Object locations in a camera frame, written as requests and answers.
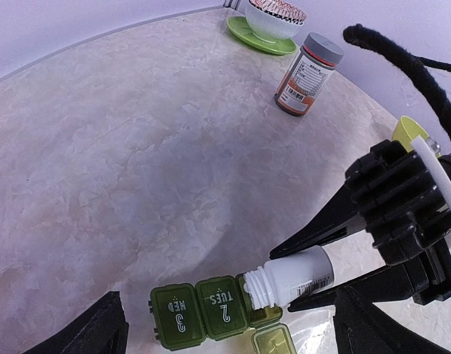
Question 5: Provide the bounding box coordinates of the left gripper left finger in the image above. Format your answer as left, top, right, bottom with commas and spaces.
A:
27, 291, 129, 354

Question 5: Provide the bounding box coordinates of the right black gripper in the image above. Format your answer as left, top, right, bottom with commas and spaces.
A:
269, 185, 451, 313

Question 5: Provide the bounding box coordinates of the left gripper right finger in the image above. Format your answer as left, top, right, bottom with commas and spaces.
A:
333, 285, 451, 353

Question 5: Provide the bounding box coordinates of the green weekly pill organizer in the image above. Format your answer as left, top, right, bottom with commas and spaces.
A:
148, 274, 297, 353

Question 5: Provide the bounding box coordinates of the small white pill bottle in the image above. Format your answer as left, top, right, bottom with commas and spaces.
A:
243, 246, 334, 310

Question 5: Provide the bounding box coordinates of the lime green bowl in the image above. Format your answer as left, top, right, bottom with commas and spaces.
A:
392, 115, 441, 158

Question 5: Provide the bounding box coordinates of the orange grey-capped supplement bottle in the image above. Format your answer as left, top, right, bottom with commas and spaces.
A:
274, 32, 344, 117

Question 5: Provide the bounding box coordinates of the red patterned white bowl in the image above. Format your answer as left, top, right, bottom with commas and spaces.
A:
245, 0, 307, 39

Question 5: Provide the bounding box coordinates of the green saucer plate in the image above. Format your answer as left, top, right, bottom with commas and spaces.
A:
226, 16, 297, 55

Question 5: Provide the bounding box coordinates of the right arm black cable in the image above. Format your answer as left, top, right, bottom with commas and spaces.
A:
342, 24, 451, 148

